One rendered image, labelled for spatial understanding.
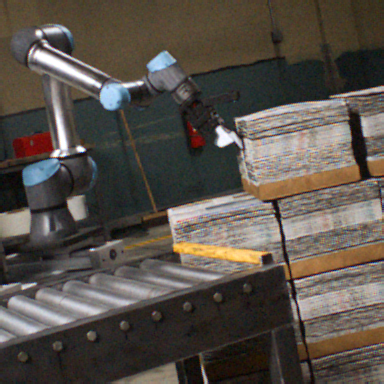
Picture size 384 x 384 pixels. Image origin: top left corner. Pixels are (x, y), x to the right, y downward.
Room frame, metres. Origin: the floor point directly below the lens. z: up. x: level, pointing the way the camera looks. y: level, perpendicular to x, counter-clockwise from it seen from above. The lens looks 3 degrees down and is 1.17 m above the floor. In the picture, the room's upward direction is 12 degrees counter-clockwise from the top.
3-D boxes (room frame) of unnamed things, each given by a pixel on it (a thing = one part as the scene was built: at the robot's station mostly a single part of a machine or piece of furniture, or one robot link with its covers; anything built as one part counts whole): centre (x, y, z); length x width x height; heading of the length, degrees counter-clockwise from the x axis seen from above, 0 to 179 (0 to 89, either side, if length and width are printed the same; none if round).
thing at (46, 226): (3.07, 0.48, 0.87); 0.15 x 0.15 x 0.10
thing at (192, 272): (2.19, 0.08, 0.77); 0.47 x 0.05 x 0.05; 25
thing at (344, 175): (2.85, -0.28, 0.86); 0.29 x 0.16 x 0.04; 94
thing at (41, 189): (3.07, 0.47, 0.98); 0.13 x 0.12 x 0.14; 147
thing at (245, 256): (2.21, 0.00, 0.81); 0.43 x 0.03 x 0.02; 25
